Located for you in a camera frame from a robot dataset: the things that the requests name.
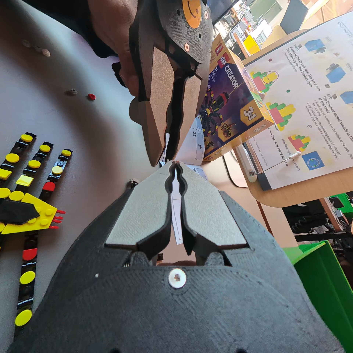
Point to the green plastic bin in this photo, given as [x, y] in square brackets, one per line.
[325, 281]

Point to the yellow toy brick set box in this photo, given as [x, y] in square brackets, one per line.
[234, 104]

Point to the printed instruction sheet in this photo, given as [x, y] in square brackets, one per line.
[303, 110]

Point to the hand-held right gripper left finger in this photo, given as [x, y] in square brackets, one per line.
[143, 215]

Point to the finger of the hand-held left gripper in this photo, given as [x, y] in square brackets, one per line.
[158, 110]
[190, 107]

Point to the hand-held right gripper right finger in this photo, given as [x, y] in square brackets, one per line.
[209, 215]

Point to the white instruction booklet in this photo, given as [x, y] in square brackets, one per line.
[195, 140]

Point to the person's left forearm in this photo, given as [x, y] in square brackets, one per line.
[69, 16]

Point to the white board holder post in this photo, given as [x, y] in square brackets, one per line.
[246, 162]

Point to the small brown brick piece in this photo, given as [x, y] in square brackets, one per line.
[134, 182]

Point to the small grey round brick piece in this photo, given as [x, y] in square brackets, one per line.
[46, 52]
[72, 92]

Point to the yellow black brick spider model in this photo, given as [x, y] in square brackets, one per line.
[27, 204]

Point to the wooden board stand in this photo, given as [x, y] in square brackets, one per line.
[289, 197]

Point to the person's left hand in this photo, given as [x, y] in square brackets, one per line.
[115, 33]

